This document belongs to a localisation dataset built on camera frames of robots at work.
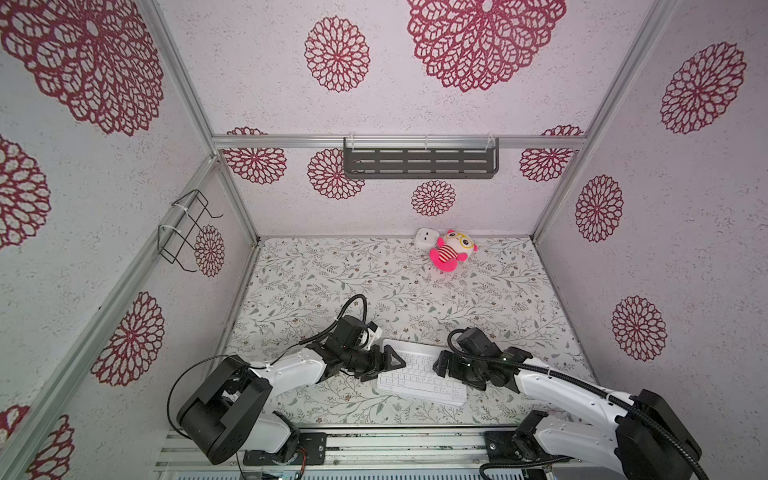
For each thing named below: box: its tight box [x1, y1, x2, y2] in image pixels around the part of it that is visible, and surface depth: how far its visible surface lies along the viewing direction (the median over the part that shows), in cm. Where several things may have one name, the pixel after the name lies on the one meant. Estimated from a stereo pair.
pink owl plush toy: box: [429, 229, 479, 272], surface depth 111 cm
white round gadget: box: [415, 228, 440, 251], surface depth 119 cm
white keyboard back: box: [377, 338, 468, 406], surface depth 83 cm
